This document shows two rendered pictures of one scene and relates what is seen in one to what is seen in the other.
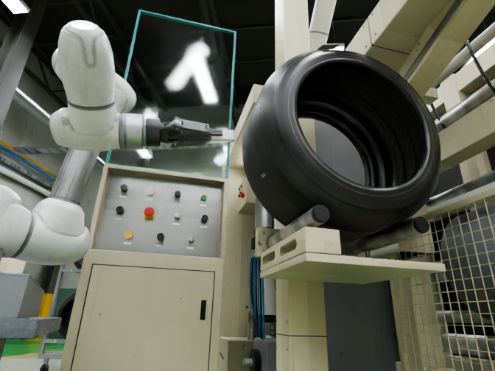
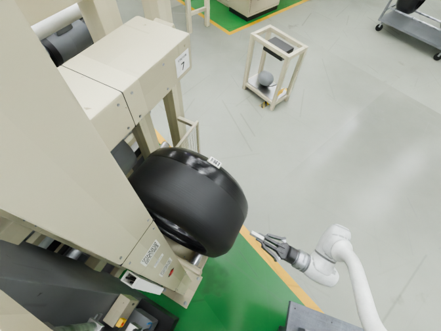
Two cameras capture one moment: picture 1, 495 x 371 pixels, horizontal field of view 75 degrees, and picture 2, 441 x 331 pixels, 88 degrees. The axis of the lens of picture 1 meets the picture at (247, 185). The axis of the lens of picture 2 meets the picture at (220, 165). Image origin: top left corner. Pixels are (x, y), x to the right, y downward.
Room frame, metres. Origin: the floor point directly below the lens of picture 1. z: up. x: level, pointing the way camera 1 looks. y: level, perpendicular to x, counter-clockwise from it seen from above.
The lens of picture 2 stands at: (1.15, 0.10, 2.25)
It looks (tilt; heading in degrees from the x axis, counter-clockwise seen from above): 58 degrees down; 217
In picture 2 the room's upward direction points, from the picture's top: 5 degrees clockwise
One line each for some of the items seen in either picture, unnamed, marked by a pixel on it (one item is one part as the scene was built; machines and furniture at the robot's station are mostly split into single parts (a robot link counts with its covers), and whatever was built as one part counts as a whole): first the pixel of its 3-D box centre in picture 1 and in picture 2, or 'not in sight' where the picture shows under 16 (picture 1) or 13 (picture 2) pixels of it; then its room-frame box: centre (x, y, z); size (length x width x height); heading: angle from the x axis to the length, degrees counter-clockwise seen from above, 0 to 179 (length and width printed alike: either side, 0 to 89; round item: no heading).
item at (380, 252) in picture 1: (394, 218); not in sight; (1.24, -0.59, 1.05); 0.20 x 0.15 x 0.30; 14
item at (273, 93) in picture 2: not in sight; (271, 69); (-1.33, -1.09, 0.40); 0.60 x 0.35 x 0.80; 82
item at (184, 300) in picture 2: not in sight; (181, 284); (1.18, -0.19, 0.01); 0.27 x 0.27 x 0.02; 14
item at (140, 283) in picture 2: not in sight; (147, 284); (1.26, -0.14, 1.19); 0.05 x 0.04 x 0.48; 104
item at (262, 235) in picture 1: (311, 246); (170, 254); (1.11, -0.23, 0.90); 0.40 x 0.03 x 0.10; 104
